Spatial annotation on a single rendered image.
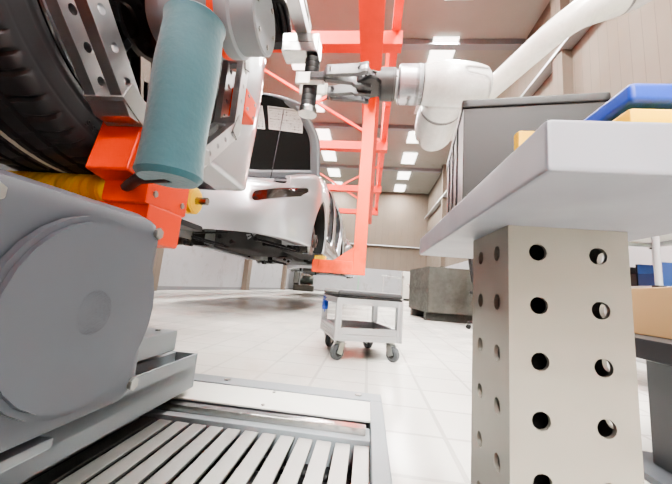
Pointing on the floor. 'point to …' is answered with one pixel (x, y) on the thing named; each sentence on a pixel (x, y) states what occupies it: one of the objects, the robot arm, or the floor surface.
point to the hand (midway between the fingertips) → (311, 83)
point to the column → (554, 359)
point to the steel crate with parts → (441, 294)
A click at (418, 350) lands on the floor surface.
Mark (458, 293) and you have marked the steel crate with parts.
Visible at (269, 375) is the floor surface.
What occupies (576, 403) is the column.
